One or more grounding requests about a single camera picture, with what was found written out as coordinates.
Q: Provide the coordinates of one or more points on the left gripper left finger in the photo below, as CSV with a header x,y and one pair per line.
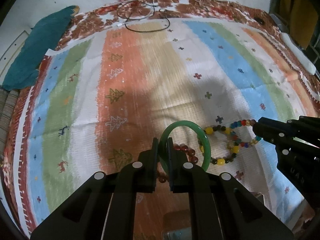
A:
x,y
103,207

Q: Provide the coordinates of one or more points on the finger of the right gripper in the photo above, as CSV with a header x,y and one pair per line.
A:
x,y
274,131
305,127

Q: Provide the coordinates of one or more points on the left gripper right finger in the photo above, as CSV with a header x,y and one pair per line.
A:
x,y
220,206

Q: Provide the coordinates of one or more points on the green jade bangle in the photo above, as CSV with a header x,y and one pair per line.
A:
x,y
200,134

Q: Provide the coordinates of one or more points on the colourful striped blanket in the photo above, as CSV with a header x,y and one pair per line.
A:
x,y
121,74

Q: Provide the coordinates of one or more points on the striped beige cushion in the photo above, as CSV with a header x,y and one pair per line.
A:
x,y
8,103

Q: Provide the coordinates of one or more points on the teal cloth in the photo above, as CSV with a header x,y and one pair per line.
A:
x,y
45,35

